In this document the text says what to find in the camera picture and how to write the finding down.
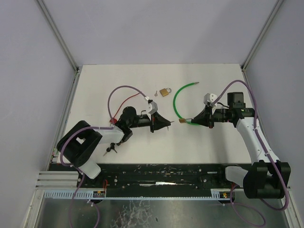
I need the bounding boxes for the keys of small padlock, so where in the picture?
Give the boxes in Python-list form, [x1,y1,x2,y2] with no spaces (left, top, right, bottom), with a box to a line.
[167,121,175,131]

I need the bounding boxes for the small brass padlock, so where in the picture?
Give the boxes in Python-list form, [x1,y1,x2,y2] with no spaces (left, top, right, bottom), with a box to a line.
[179,118,192,124]

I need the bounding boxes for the large brass padlock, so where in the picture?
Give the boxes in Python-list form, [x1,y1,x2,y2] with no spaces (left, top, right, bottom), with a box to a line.
[159,88,172,97]

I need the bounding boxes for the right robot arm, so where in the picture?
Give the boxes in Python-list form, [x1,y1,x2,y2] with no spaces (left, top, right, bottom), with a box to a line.
[191,92,291,199]

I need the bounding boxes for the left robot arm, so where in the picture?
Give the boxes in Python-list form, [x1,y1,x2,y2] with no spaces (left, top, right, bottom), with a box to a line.
[56,106,171,179]

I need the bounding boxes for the keys of orange padlock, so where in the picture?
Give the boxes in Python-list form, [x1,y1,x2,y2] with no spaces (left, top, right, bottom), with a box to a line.
[103,143,117,156]

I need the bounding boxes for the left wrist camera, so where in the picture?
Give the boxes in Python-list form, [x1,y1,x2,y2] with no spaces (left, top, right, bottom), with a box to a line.
[146,99,158,119]

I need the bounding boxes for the green cable lock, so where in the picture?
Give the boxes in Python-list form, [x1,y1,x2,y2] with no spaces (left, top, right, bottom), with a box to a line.
[172,81,207,126]

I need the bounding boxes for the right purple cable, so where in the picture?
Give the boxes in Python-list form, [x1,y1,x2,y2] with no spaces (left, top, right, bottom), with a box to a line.
[211,80,289,226]

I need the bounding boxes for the red cable lock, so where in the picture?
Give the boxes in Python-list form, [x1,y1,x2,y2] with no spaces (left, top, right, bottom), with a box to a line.
[109,93,140,125]

